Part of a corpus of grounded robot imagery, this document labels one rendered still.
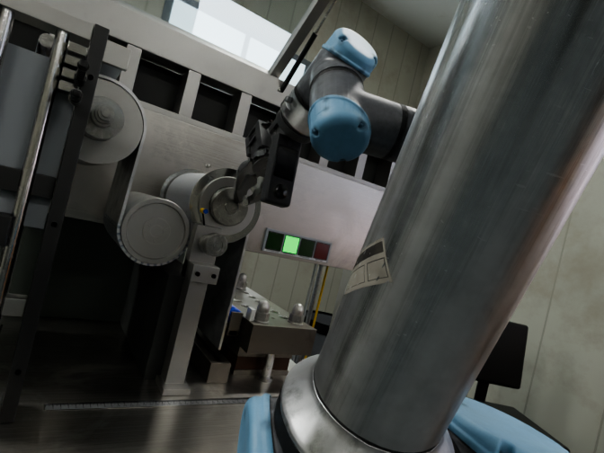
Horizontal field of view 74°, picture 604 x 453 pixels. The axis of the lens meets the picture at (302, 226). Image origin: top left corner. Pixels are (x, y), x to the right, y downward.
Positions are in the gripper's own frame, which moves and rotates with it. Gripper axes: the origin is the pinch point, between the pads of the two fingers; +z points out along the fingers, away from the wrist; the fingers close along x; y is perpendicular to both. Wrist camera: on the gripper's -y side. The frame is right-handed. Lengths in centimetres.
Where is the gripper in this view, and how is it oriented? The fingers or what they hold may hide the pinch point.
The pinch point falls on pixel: (244, 201)
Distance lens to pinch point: 77.5
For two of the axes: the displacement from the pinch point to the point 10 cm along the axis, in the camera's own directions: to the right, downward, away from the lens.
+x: -8.2, -2.0, -5.3
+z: -5.5, 5.3, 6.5
